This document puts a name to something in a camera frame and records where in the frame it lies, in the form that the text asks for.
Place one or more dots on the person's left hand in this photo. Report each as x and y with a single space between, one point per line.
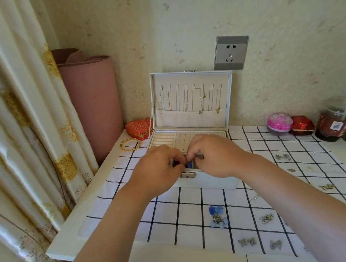
155 172

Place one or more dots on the person's right hand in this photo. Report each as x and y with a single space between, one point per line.
220 155

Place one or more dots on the white wooden jewelry box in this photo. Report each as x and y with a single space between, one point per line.
191 121

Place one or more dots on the pile of mixed earrings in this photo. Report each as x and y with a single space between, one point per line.
278 156

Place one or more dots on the small flower stud earring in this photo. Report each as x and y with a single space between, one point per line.
305 249

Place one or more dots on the person's left forearm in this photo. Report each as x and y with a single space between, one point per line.
99 259

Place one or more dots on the person's right forearm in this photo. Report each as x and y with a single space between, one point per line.
318 217

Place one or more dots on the red heart-shaped box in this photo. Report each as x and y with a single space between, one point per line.
139 129

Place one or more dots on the pink round trinket box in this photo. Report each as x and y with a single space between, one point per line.
279 123

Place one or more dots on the red faceted gift box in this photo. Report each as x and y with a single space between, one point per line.
302 124

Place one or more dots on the thin gold bangle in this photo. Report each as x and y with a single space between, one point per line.
122 146

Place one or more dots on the white black-grid table cloth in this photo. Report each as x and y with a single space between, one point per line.
181 214

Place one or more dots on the pink rolled mat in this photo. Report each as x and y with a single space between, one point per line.
95 109

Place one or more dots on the clear plastic drink cup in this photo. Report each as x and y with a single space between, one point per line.
332 126

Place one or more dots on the cream gold floral curtain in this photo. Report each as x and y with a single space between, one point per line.
3 132

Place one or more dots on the grey wall socket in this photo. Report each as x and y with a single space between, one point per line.
231 53

